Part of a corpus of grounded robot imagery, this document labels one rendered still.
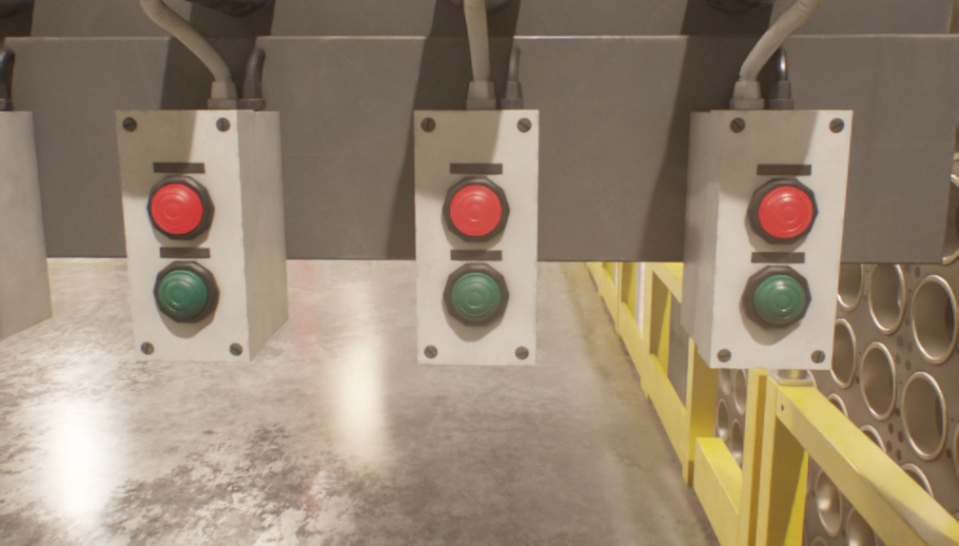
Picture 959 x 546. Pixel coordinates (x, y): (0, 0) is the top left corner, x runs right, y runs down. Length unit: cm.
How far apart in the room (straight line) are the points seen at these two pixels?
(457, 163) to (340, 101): 13
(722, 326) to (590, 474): 128
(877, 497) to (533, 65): 57
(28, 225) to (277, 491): 117
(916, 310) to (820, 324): 217
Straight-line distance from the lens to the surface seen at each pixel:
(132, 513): 172
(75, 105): 61
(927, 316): 268
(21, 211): 61
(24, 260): 62
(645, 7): 58
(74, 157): 62
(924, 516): 88
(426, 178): 45
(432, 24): 57
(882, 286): 292
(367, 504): 163
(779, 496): 123
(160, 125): 49
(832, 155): 48
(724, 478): 149
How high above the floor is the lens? 77
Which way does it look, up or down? 10 degrees down
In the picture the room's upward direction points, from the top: straight up
